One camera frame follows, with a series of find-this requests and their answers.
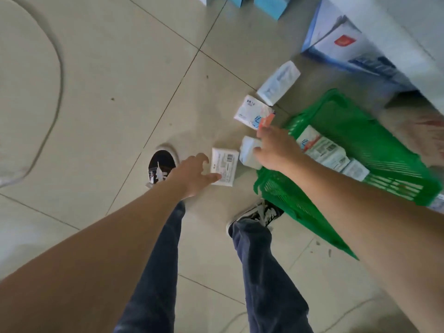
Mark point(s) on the person's left black shoe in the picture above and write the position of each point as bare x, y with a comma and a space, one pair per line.
160, 166

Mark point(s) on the person's jeans leg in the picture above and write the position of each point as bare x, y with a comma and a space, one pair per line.
156, 273
267, 280

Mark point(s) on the large blue white carton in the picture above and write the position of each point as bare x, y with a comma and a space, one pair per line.
340, 41

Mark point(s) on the person's right jeans leg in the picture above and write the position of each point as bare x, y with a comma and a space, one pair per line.
267, 280

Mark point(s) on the person's left hand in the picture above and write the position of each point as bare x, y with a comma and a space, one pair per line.
187, 176

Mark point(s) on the person's black shoe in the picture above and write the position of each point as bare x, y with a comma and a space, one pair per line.
256, 213
160, 166

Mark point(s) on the person's right hand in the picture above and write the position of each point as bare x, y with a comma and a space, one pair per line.
279, 150

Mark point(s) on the pale blue tissue packet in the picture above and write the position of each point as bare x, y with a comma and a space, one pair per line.
278, 83

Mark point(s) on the long white labelled packet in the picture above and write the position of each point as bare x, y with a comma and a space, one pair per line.
324, 149

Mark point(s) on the person's left forearm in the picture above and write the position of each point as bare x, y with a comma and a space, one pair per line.
86, 260

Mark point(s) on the person's left jeans leg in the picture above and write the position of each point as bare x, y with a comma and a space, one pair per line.
156, 273

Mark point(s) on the small white packet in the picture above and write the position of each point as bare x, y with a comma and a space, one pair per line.
355, 169

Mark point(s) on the white blue orange tissue packet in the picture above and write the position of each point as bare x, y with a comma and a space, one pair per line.
250, 110

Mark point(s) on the green plastic basket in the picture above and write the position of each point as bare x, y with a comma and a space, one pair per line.
364, 142

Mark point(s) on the blue box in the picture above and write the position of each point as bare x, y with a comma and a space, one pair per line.
238, 0
272, 5

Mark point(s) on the white barcode tissue packet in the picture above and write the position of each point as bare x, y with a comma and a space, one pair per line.
226, 162

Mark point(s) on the person's right forearm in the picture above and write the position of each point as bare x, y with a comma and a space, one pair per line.
374, 225

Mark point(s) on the person's right black shoe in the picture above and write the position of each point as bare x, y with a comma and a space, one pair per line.
256, 213

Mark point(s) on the person's right thumb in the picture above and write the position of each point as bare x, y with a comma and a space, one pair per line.
259, 153

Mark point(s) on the person's left thumb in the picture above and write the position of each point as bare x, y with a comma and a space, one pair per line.
212, 178

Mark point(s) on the plain white tissue packet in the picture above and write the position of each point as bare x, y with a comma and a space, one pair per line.
247, 150

